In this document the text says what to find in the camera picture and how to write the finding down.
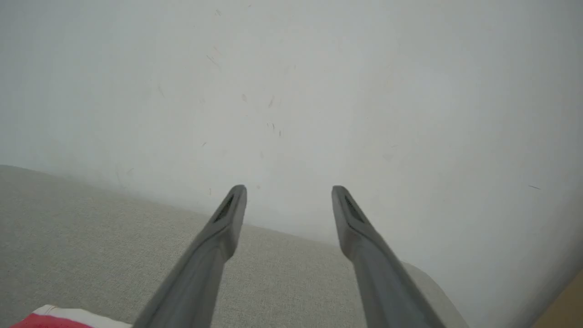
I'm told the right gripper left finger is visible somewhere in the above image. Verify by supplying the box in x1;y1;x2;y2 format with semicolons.
132;184;248;328

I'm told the red garment with white trim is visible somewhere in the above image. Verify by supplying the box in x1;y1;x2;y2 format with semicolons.
9;304;133;328

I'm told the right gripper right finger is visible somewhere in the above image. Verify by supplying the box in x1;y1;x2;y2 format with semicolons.
332;185;447;328

